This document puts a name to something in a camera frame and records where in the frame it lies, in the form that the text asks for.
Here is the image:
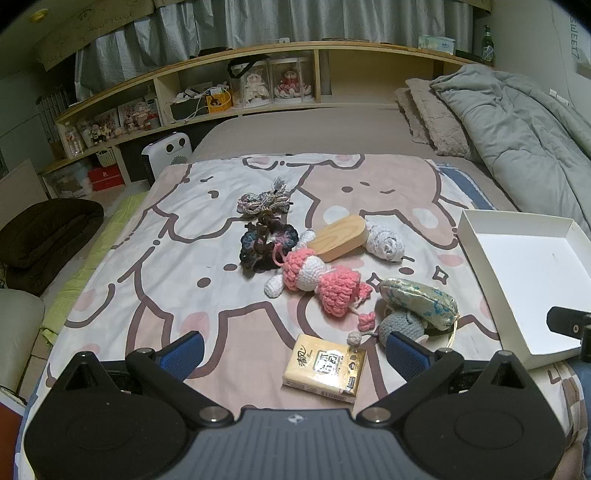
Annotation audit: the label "white cardboard box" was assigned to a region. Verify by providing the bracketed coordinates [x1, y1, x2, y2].
[457, 209, 591, 370]

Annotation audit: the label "red box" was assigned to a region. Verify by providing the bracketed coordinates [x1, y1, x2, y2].
[88, 165, 126, 191]

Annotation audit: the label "grey curtain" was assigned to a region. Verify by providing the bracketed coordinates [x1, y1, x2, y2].
[74, 0, 477, 100]

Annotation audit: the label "green glass bottle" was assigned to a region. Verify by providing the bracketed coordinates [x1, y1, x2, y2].
[480, 25, 496, 68]

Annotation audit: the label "yellow tissue pack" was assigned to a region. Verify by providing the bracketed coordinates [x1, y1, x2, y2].
[281, 333, 369, 405]

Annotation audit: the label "braided rope bundle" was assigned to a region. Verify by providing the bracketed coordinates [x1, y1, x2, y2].
[237, 177, 295, 216]

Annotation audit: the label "floral brocade pouch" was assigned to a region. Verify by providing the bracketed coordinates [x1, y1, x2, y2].
[379, 277, 461, 331]

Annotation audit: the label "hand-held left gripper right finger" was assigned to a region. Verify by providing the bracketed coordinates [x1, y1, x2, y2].
[358, 332, 539, 425]

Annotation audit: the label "yellow basket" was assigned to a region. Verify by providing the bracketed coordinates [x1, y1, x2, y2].
[206, 89, 232, 114]

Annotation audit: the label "oval wooden box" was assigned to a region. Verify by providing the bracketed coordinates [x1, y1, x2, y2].
[308, 214, 369, 262]

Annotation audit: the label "light green mat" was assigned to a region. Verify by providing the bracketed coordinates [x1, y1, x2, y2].
[41, 191, 149, 345]

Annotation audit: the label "white space heater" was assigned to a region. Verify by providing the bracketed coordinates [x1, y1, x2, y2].
[141, 131, 193, 188]

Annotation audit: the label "doll display case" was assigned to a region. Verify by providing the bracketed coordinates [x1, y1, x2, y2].
[269, 56, 320, 105]
[229, 59, 272, 110]

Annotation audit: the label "grey crochet mouse keychain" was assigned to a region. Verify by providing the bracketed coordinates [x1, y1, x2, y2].
[346, 309, 429, 348]

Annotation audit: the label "cartoon bunny printed blanket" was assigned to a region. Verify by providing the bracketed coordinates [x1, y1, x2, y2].
[14, 154, 591, 480]

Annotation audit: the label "white crochet roll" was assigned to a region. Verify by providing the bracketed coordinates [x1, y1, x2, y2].
[364, 223, 406, 264]

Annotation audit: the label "wooden headboard shelf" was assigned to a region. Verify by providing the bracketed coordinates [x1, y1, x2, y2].
[39, 41, 485, 186]

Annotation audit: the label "grey comforter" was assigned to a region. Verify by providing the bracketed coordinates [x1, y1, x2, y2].
[429, 64, 591, 227]

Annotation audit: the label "clear plastic bottle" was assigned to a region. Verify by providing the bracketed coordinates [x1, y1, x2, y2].
[65, 124, 86, 158]

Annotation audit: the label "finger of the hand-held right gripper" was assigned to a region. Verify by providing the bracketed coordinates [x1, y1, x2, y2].
[547, 306, 591, 361]

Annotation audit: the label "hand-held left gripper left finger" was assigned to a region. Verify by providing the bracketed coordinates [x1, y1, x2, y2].
[46, 331, 234, 428]

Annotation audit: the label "tissue box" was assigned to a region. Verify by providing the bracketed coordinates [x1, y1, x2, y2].
[417, 35, 456, 54]

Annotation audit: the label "pink crochet doll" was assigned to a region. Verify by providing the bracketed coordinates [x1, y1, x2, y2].
[263, 230, 375, 319]

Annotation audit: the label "dark brown cushion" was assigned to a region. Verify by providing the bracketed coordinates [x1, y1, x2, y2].
[0, 198, 105, 297]

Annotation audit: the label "clear plastic storage bin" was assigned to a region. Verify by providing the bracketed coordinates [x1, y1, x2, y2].
[45, 161, 94, 198]

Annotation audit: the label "beige fluffy pillow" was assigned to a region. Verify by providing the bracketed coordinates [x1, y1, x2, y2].
[394, 87, 430, 145]
[405, 78, 474, 158]

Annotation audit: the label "grey bed mattress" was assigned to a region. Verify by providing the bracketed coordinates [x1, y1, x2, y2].
[191, 104, 519, 213]

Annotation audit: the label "picture card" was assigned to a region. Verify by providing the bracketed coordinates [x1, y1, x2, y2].
[117, 100, 149, 133]

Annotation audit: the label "dark storage box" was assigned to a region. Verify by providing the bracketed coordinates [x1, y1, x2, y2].
[169, 98, 208, 124]

